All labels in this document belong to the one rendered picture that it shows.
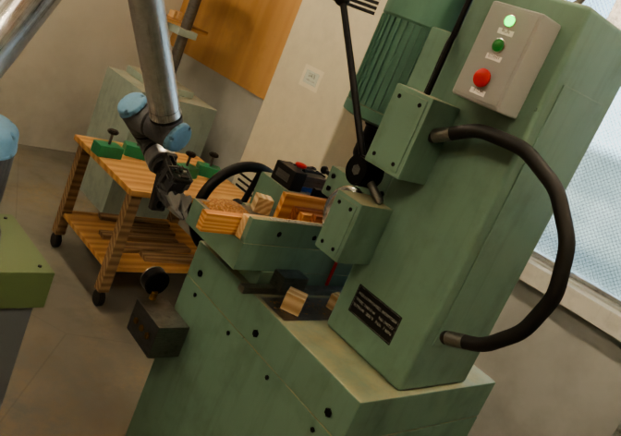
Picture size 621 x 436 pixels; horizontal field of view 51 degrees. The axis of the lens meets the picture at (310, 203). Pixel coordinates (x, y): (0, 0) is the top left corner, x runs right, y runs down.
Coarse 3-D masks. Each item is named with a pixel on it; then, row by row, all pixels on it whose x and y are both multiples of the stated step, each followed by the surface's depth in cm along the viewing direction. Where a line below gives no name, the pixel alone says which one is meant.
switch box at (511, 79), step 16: (496, 16) 103; (528, 16) 99; (544, 16) 97; (480, 32) 105; (496, 32) 103; (528, 32) 99; (544, 32) 99; (480, 48) 105; (512, 48) 100; (528, 48) 99; (544, 48) 101; (480, 64) 104; (496, 64) 102; (512, 64) 100; (528, 64) 100; (464, 80) 106; (496, 80) 102; (512, 80) 100; (528, 80) 102; (464, 96) 106; (480, 96) 104; (496, 96) 101; (512, 96) 102; (512, 112) 104
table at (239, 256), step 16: (192, 208) 141; (208, 208) 138; (192, 224) 140; (208, 240) 135; (224, 240) 131; (240, 240) 127; (224, 256) 130; (240, 256) 128; (256, 256) 130; (272, 256) 133; (288, 256) 136; (304, 256) 139; (320, 256) 142; (304, 272) 141; (320, 272) 145; (336, 272) 148
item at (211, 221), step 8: (200, 216) 124; (208, 216) 123; (216, 216) 124; (224, 216) 125; (232, 216) 126; (240, 216) 128; (200, 224) 124; (208, 224) 124; (216, 224) 125; (224, 224) 126; (232, 224) 127; (208, 232) 125; (216, 232) 126; (224, 232) 127; (232, 232) 128
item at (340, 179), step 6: (336, 168) 144; (342, 168) 146; (330, 174) 145; (336, 174) 144; (342, 174) 143; (330, 180) 145; (336, 180) 144; (342, 180) 142; (324, 186) 146; (330, 186) 145; (336, 186) 143; (342, 186) 142; (324, 192) 146; (330, 192) 145
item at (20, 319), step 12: (0, 312) 137; (12, 312) 139; (24, 312) 141; (0, 324) 139; (12, 324) 140; (24, 324) 142; (0, 336) 140; (12, 336) 142; (0, 348) 141; (12, 348) 143; (0, 360) 143; (12, 360) 145; (0, 372) 144; (0, 384) 146; (0, 396) 147; (0, 408) 149
